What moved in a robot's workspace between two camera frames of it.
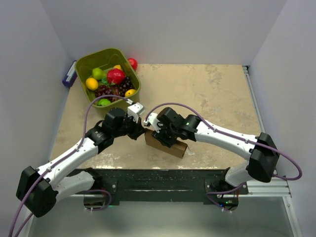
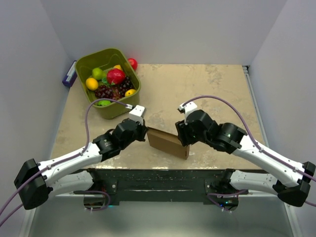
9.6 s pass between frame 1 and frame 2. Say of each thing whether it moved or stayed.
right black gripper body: moved
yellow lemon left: stayed
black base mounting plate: stayed
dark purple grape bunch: stayed
